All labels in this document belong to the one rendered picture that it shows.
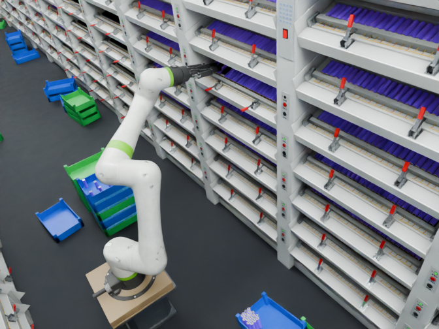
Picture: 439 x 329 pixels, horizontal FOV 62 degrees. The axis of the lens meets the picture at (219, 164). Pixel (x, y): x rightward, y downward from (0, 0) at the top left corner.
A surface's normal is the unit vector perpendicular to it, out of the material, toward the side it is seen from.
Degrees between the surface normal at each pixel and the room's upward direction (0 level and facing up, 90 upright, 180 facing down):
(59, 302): 0
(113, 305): 1
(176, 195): 0
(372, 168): 20
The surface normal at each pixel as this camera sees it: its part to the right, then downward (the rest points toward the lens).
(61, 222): -0.11, -0.76
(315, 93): -0.36, -0.55
